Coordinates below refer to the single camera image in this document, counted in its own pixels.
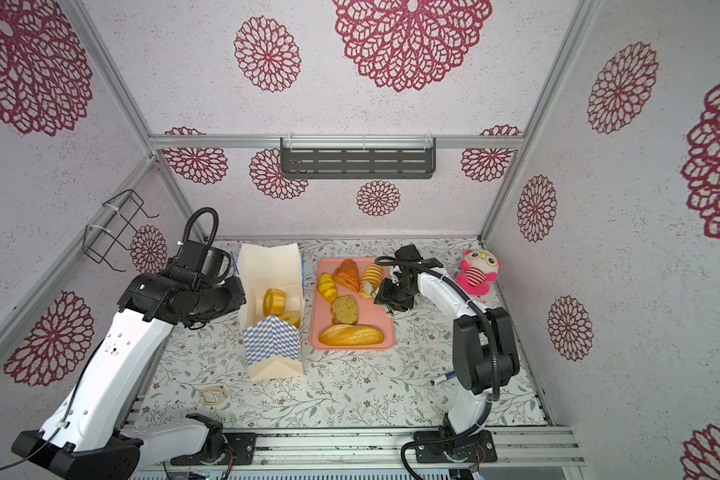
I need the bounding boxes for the checkered paper bag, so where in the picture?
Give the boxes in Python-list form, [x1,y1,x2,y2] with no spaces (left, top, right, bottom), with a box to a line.
[237,244,305,382]

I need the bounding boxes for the yellow ring donut bread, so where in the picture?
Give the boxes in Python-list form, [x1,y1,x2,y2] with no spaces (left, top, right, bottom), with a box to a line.
[262,289,287,317]

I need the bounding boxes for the long baguette bread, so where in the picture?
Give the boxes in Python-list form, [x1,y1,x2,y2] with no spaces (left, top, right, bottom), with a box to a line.
[318,324,385,346]

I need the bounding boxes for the yellow small bread roll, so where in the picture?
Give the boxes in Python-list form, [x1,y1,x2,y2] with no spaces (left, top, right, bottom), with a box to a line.
[317,273,338,303]

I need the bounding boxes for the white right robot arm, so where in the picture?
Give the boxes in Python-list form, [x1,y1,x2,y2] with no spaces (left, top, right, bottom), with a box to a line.
[374,244,520,479]

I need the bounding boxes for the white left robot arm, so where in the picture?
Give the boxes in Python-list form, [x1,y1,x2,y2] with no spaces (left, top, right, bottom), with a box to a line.
[11,207,246,479]

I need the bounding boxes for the steel tongs cream tips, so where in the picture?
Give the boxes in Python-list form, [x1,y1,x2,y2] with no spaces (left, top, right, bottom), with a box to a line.
[360,280,380,300]

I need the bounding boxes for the pink plush owl toy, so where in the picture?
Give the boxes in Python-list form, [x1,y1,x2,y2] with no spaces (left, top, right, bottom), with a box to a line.
[456,250,502,297]

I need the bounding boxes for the grey wall shelf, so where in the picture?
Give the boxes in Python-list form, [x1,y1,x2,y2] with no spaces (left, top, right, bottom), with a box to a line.
[279,137,437,180]

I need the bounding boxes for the cream tape roll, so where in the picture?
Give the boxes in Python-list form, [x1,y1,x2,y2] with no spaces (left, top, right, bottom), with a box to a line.
[199,386,228,406]

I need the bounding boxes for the brown croissant bread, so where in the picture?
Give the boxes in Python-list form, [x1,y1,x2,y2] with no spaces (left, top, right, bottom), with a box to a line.
[332,259,360,292]

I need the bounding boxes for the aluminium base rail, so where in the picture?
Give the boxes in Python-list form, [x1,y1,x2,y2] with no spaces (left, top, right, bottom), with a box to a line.
[119,424,586,480]

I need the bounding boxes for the striped yellow bread roll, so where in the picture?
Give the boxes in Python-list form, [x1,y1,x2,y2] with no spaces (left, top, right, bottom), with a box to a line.
[359,263,383,300]

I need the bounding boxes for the black wire wall basket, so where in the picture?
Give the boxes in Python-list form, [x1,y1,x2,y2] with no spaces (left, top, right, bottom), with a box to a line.
[80,188,159,273]

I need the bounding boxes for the blue white marker pen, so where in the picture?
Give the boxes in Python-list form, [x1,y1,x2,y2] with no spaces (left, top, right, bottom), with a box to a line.
[429,371,456,386]

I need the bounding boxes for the pink plastic tray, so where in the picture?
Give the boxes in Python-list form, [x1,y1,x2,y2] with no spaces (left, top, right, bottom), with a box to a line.
[310,257,395,350]

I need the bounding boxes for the sliced toast bread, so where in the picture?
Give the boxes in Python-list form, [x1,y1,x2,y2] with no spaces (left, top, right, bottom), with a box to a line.
[331,295,359,325]

